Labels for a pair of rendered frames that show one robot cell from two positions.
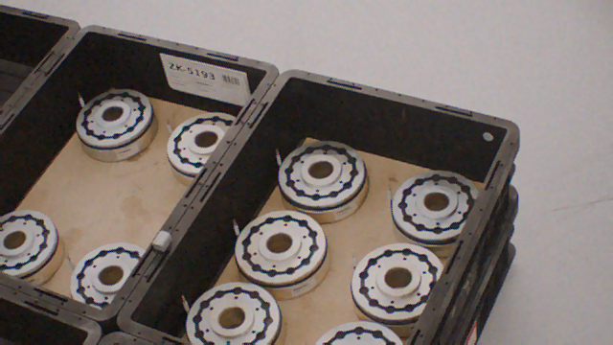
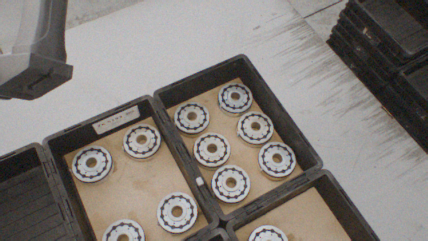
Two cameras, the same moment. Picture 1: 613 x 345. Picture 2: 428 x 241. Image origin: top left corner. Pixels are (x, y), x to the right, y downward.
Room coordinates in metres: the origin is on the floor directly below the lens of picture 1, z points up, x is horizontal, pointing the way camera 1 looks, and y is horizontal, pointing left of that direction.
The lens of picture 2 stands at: (0.62, 0.39, 1.76)
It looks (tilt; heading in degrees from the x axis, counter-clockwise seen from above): 63 degrees down; 292
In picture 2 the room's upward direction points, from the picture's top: 5 degrees clockwise
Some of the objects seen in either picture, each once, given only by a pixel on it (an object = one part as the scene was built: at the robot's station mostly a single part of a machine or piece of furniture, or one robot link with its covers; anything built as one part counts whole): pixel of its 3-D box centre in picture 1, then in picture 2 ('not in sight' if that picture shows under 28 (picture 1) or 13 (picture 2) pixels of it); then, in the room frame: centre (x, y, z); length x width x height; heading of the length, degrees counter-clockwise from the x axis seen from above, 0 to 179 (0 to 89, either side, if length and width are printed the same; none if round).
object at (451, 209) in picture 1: (437, 202); (235, 96); (0.78, -0.14, 0.86); 0.05 x 0.05 x 0.01
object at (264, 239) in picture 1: (280, 244); (212, 148); (0.76, 0.04, 0.86); 0.05 x 0.05 x 0.01
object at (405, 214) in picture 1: (437, 205); (235, 97); (0.78, -0.14, 0.86); 0.10 x 0.10 x 0.01
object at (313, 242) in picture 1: (280, 246); (211, 148); (0.76, 0.04, 0.86); 0.10 x 0.10 x 0.01
